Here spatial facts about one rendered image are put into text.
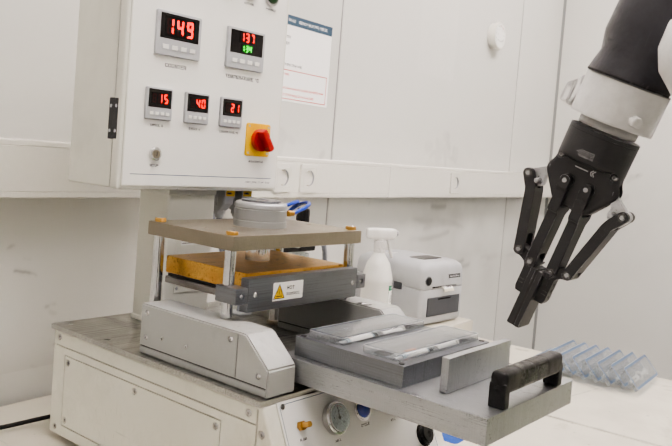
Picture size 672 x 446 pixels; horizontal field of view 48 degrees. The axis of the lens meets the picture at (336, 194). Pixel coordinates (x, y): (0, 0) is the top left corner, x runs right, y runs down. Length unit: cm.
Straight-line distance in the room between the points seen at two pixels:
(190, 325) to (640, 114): 60
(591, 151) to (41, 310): 102
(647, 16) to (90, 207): 106
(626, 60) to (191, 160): 68
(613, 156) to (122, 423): 74
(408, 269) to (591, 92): 125
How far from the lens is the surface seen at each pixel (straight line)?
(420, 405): 86
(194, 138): 121
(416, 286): 200
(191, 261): 110
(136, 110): 114
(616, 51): 83
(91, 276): 154
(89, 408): 122
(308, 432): 97
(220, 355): 98
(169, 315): 105
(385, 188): 220
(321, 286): 111
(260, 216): 110
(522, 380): 88
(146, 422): 111
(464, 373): 91
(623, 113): 82
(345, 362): 92
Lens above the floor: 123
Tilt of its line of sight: 3 degrees down
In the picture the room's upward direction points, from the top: 4 degrees clockwise
